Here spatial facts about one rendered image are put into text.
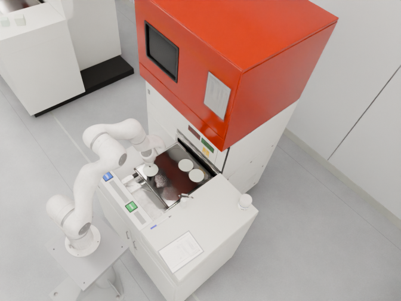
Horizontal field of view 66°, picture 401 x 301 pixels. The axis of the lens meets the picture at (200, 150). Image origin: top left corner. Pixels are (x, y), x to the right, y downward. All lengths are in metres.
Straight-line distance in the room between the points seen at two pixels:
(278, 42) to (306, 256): 2.01
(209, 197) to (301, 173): 1.69
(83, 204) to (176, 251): 0.57
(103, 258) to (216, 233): 0.64
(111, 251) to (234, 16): 1.42
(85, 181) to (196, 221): 0.70
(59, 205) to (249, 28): 1.22
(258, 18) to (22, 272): 2.49
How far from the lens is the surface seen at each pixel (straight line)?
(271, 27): 1.65
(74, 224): 1.52
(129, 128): 1.44
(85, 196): 1.49
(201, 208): 1.86
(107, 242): 1.91
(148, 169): 2.06
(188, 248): 1.76
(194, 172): 2.06
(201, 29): 1.54
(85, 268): 1.89
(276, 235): 2.99
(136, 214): 1.85
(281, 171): 3.34
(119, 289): 2.70
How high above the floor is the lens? 2.64
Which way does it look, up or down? 54 degrees down
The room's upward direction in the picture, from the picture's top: 10 degrees clockwise
